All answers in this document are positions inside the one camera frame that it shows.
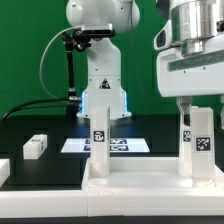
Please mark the AprilTag marker sheet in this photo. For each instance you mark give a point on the AprilTag marker sheet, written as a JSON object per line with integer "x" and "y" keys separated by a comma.
{"x": 117, "y": 145}

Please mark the black camera on stand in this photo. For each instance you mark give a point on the black camera on stand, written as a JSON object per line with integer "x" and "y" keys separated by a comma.
{"x": 95, "y": 31}

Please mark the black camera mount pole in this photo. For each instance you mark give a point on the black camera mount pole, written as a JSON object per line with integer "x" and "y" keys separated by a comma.
{"x": 73, "y": 100}

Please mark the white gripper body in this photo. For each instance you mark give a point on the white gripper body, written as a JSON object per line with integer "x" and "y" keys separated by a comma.
{"x": 194, "y": 76}

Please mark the white desk tabletop tray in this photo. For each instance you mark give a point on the white desk tabletop tray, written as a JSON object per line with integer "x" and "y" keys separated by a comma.
{"x": 152, "y": 175}

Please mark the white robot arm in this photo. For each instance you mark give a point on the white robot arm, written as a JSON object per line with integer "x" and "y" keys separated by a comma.
{"x": 190, "y": 45}

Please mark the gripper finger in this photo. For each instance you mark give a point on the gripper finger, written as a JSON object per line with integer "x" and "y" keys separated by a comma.
{"x": 221, "y": 116}
{"x": 184, "y": 105}

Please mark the white left fence piece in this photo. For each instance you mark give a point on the white left fence piece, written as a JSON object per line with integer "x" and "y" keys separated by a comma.
{"x": 4, "y": 170}

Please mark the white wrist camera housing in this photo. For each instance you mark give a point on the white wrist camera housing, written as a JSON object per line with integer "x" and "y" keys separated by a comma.
{"x": 163, "y": 40}

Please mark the white front fence wall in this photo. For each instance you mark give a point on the white front fence wall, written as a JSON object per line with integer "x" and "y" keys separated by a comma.
{"x": 144, "y": 202}

